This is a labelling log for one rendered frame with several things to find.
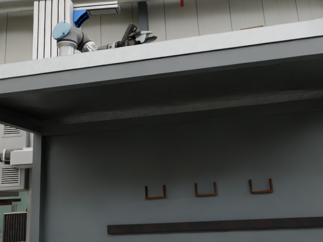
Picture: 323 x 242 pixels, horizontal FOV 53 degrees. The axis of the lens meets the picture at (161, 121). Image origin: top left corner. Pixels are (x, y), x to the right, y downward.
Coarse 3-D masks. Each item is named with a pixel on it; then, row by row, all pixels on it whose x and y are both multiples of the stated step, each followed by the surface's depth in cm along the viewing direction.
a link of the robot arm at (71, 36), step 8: (56, 24) 186; (64, 24) 182; (56, 32) 184; (64, 32) 181; (72, 32) 185; (80, 32) 191; (56, 40) 186; (64, 40) 182; (72, 40) 184; (80, 40) 191; (64, 48) 182; (72, 48) 185
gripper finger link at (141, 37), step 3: (141, 33) 158; (144, 33) 157; (147, 33) 158; (150, 33) 157; (135, 36) 160; (138, 36) 160; (141, 36) 159; (144, 36) 157; (138, 39) 159; (141, 39) 158; (144, 39) 157; (141, 42) 158
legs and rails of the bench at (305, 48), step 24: (240, 48) 75; (264, 48) 74; (288, 48) 73; (312, 48) 72; (72, 72) 83; (96, 72) 81; (120, 72) 80; (144, 72) 79; (168, 72) 78; (192, 72) 78; (0, 96) 88; (0, 120) 118
